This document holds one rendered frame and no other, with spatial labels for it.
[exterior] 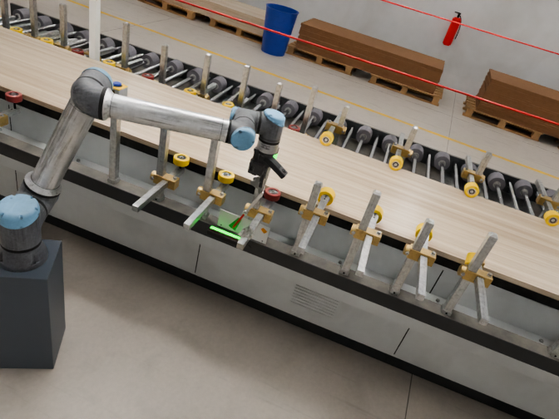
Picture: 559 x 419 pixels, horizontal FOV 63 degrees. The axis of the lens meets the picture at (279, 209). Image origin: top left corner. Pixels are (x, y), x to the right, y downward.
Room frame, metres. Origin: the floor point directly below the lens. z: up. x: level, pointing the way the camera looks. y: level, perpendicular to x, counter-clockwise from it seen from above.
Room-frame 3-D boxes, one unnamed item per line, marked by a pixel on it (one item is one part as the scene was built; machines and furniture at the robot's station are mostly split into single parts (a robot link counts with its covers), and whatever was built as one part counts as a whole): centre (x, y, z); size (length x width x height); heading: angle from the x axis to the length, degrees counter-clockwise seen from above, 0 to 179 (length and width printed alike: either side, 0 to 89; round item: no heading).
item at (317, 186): (1.75, -0.13, 0.87); 0.04 x 0.04 x 0.48; 81
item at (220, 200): (1.82, 0.34, 0.84); 0.14 x 0.06 x 0.05; 81
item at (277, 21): (7.76, 0.84, 0.35); 0.55 x 0.55 x 0.70
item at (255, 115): (1.67, 0.23, 1.33); 0.12 x 0.12 x 0.09; 13
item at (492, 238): (1.63, -0.87, 0.93); 0.04 x 0.04 x 0.48; 81
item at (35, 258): (1.33, 0.99, 0.65); 0.19 x 0.19 x 0.10
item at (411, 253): (1.67, -0.65, 0.95); 0.14 x 0.06 x 0.05; 81
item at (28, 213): (1.34, 0.99, 0.79); 0.17 x 0.15 x 0.18; 13
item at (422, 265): (1.62, -0.66, 0.95); 0.50 x 0.04 x 0.04; 171
